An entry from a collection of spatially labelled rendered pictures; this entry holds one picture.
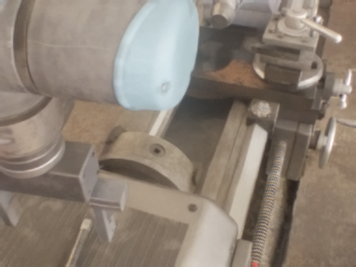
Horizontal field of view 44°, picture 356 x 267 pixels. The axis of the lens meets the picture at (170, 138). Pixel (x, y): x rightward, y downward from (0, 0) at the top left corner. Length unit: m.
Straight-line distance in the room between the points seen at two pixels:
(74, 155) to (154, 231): 0.27
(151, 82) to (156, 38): 0.03
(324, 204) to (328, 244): 0.23
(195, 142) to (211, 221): 0.95
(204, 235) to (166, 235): 0.06
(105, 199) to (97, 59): 0.23
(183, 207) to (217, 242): 0.08
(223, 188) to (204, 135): 0.35
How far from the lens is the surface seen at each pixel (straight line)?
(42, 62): 0.34
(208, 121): 1.75
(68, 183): 0.49
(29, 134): 0.43
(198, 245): 0.72
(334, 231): 2.40
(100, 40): 0.32
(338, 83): 1.73
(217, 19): 1.62
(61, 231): 0.75
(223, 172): 1.44
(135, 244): 0.72
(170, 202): 0.76
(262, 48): 1.51
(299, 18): 1.49
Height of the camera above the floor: 1.96
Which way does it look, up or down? 47 degrees down
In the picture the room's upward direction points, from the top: 3 degrees counter-clockwise
